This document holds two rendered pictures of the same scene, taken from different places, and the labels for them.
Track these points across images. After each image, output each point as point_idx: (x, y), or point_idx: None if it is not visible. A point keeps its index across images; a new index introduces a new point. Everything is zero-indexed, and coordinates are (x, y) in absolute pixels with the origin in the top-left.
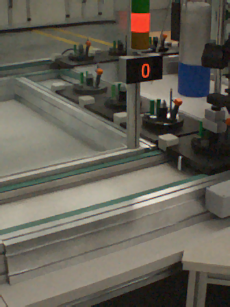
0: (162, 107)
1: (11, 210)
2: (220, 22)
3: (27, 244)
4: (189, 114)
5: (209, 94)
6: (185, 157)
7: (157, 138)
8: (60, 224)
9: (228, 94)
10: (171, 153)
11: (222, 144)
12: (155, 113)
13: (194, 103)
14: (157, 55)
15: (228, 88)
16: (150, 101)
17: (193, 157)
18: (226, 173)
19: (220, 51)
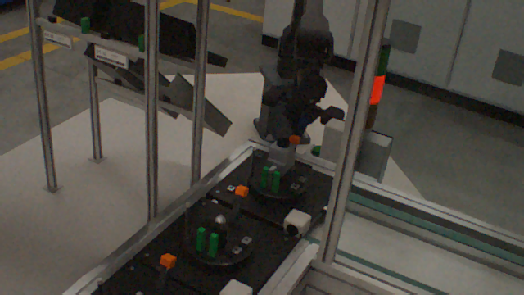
0: (225, 225)
1: None
2: (157, 56)
3: None
4: (141, 233)
5: (336, 116)
6: (326, 203)
7: (290, 236)
8: None
9: (317, 107)
10: (313, 221)
11: (292, 170)
12: (205, 252)
13: None
14: (342, 120)
15: (313, 102)
16: (217, 236)
17: (323, 196)
18: (333, 174)
19: (320, 67)
